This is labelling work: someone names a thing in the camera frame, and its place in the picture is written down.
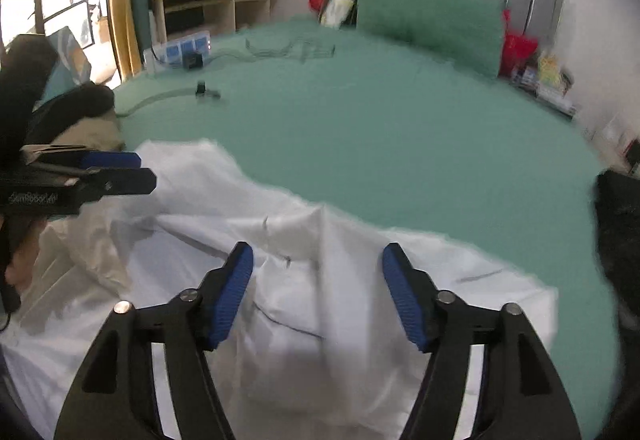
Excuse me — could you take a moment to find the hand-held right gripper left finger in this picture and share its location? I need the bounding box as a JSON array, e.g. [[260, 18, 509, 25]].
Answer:
[[52, 241, 256, 440]]

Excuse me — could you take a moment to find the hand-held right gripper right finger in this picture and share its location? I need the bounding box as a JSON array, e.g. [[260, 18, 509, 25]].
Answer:
[[381, 242, 583, 440]]

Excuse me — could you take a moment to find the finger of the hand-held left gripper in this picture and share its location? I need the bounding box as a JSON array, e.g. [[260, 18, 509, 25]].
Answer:
[[21, 145, 142, 172], [65, 167, 157, 201]]

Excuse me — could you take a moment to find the white hooded jacket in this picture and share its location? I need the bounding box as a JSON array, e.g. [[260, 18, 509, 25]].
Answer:
[[0, 137, 558, 440]]

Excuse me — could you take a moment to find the black clothes pile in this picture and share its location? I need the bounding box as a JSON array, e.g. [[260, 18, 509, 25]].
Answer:
[[592, 167, 640, 336]]

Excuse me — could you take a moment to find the person's left hand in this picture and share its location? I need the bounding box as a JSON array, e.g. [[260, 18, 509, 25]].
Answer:
[[6, 220, 42, 290]]

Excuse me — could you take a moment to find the teal printed board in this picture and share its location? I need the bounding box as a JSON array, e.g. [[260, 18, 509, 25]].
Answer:
[[40, 25, 93, 103]]

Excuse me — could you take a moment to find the white blue power strip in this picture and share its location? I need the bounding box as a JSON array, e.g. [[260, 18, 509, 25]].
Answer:
[[144, 32, 212, 67]]

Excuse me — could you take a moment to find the bed with green sheet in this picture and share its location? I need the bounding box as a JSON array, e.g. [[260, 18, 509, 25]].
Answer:
[[112, 12, 631, 440]]

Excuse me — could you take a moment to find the pile of books and papers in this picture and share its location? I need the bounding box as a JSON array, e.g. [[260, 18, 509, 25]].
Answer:
[[510, 50, 576, 116]]

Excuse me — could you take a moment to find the white packet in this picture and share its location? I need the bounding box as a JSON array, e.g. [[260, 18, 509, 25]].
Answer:
[[322, 0, 353, 28]]

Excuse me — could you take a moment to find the small red pillow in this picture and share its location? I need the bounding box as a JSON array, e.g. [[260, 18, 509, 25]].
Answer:
[[500, 10, 540, 78]]

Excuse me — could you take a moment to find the green yellow packet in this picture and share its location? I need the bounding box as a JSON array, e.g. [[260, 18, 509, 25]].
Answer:
[[537, 52, 561, 86]]

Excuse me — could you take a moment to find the black tablet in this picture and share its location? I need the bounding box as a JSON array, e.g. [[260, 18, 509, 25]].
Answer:
[[320, 0, 359, 28]]

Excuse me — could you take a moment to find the green pillow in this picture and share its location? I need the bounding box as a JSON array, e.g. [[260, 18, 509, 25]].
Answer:
[[352, 0, 506, 80]]

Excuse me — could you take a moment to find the black cable with plug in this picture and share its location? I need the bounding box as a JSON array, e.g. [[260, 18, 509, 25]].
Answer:
[[117, 80, 223, 118]]

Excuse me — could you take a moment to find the black charging cable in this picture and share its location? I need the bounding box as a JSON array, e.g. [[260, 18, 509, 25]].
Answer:
[[210, 35, 336, 66]]

